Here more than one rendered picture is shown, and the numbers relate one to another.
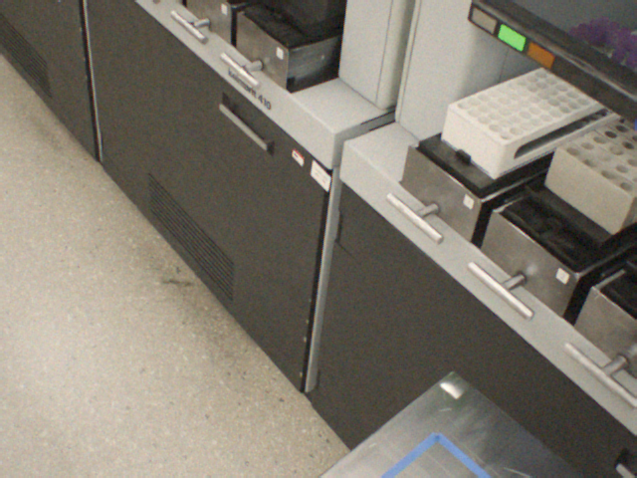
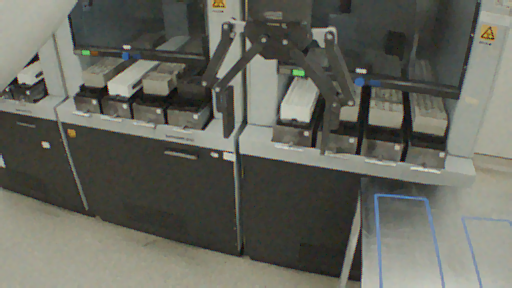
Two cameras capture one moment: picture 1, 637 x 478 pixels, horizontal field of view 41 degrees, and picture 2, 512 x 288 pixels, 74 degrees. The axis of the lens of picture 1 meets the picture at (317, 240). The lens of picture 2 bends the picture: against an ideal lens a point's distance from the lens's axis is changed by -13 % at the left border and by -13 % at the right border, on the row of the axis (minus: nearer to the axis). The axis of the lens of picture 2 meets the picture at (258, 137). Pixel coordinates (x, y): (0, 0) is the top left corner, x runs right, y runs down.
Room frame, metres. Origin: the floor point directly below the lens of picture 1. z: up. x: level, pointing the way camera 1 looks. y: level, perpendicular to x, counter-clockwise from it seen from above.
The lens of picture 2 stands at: (-0.03, 0.53, 1.48)
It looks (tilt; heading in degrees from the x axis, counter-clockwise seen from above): 33 degrees down; 328
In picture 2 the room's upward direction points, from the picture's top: straight up
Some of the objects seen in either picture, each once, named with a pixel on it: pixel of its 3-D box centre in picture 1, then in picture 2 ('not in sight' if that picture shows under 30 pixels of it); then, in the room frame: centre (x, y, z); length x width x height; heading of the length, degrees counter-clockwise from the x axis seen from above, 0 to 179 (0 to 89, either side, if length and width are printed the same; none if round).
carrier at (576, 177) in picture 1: (591, 188); (341, 110); (0.81, -0.31, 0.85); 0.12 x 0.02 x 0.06; 43
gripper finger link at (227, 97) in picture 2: not in sight; (228, 112); (0.39, 0.32, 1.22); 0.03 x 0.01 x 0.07; 132
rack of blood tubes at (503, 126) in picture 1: (545, 111); (302, 96); (0.99, -0.29, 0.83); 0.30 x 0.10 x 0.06; 132
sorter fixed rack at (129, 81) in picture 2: not in sight; (137, 76); (1.51, 0.19, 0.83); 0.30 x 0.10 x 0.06; 132
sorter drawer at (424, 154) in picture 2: not in sight; (420, 110); (0.74, -0.69, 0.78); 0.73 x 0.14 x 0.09; 132
